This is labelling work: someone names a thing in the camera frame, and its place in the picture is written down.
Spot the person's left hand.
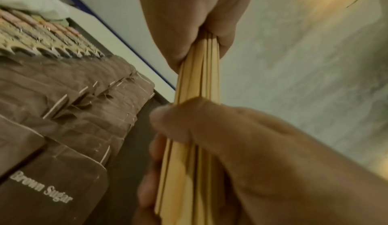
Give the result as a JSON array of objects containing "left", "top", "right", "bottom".
[{"left": 133, "top": 0, "right": 259, "bottom": 74}]

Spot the person's right hand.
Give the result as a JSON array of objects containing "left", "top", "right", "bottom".
[{"left": 133, "top": 97, "right": 388, "bottom": 225}]

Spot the bundle of wooden stirrers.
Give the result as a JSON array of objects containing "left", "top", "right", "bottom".
[{"left": 154, "top": 30, "right": 222, "bottom": 225}]

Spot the brown plastic tray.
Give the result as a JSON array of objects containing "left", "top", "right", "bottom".
[{"left": 65, "top": 17, "right": 175, "bottom": 225}]

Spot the row of gold coffee sachets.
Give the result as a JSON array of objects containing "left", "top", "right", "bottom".
[{"left": 0, "top": 6, "right": 105, "bottom": 59}]

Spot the row of white tea bags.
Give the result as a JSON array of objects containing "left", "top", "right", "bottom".
[{"left": 0, "top": 0, "right": 72, "bottom": 21}]

